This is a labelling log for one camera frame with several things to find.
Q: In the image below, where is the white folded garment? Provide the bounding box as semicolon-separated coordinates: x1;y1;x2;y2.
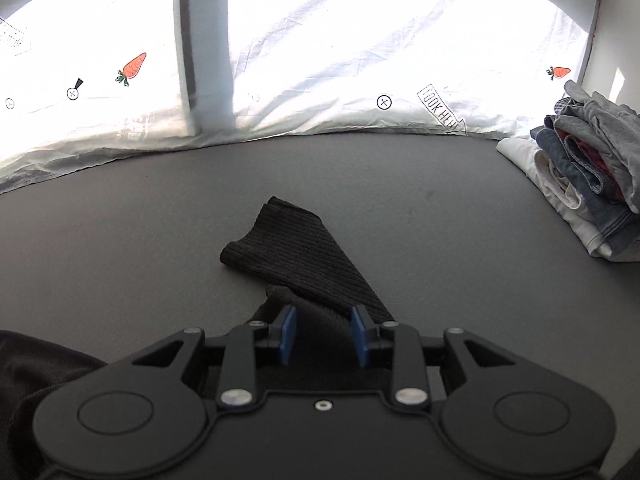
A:
496;137;640;261

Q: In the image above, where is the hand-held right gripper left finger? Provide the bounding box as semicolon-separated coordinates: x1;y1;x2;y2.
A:
131;305;300;409

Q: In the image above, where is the black ribbed garment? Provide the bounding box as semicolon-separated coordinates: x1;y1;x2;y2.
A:
219;196;397;376

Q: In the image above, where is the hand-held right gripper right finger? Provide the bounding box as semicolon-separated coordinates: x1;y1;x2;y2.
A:
351;305;516;407

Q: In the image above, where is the white carrot print curtain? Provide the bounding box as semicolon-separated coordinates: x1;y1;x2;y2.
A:
0;0;601;196

